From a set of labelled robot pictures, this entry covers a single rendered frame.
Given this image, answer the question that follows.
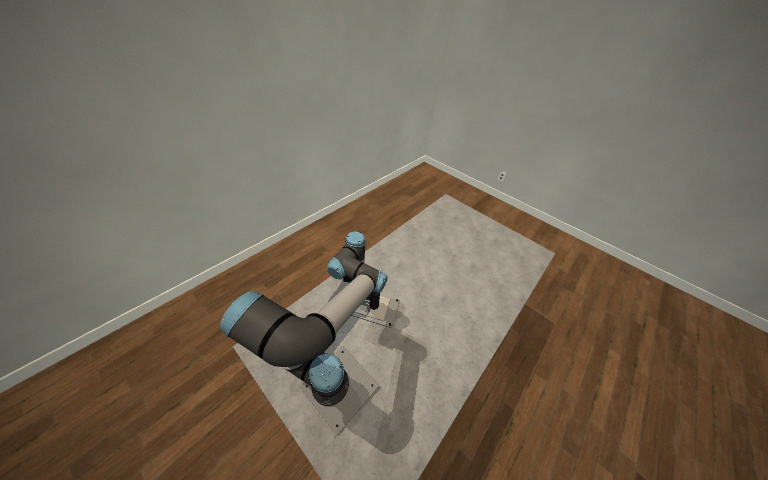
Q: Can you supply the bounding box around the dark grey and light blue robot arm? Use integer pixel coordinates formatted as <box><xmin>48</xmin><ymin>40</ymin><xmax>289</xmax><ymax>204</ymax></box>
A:
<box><xmin>220</xmin><ymin>231</ymin><xmax>388</xmax><ymax>406</ymax></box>

